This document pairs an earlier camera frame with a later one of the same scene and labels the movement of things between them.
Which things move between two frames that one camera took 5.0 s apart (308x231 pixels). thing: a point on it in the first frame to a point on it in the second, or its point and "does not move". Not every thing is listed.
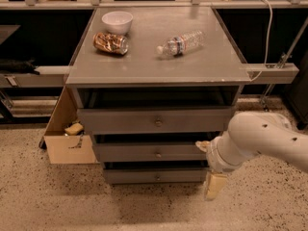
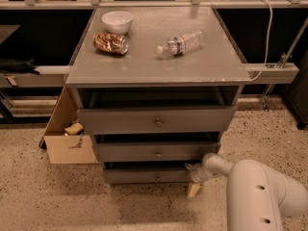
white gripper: x=214 y=155 to x=197 y=173
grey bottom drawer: x=156 y=175 does not move
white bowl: x=117 y=22 does not move
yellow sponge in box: x=73 y=129 does not move
